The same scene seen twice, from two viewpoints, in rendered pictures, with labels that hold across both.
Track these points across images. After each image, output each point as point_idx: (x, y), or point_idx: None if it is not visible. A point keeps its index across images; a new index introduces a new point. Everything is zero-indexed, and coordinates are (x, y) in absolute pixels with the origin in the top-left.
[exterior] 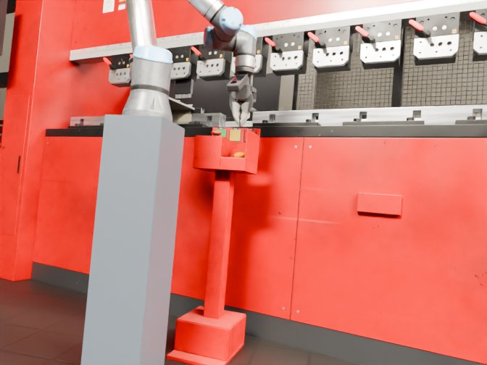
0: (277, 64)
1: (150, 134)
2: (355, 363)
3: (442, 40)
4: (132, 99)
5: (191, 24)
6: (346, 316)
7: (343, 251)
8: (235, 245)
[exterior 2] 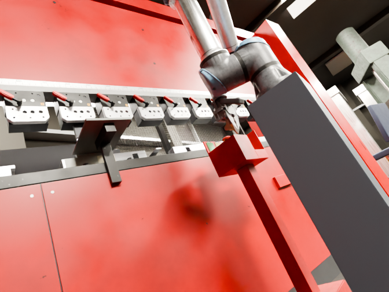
0: (176, 114)
1: (316, 94)
2: (333, 281)
3: (242, 109)
4: (285, 69)
5: (81, 77)
6: (312, 255)
7: (287, 214)
8: (237, 248)
